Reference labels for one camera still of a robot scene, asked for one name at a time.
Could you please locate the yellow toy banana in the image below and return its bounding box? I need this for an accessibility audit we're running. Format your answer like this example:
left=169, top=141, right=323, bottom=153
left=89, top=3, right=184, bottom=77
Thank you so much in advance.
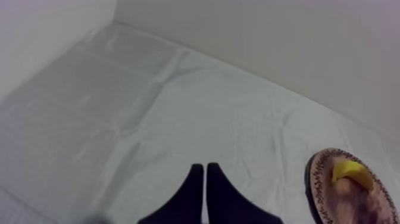
left=331, top=160, right=374, bottom=192

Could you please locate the round wooden board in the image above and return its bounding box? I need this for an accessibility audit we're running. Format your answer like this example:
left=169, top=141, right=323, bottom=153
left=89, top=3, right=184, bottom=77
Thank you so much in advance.
left=304, top=148, right=400, bottom=224

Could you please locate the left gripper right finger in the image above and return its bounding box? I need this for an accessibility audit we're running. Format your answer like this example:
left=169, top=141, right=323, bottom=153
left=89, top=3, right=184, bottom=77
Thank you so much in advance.
left=206, top=162, right=284, bottom=224

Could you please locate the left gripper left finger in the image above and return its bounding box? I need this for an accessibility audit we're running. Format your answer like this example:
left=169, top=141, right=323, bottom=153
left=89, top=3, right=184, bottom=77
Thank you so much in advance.
left=137, top=163, right=205, bottom=224

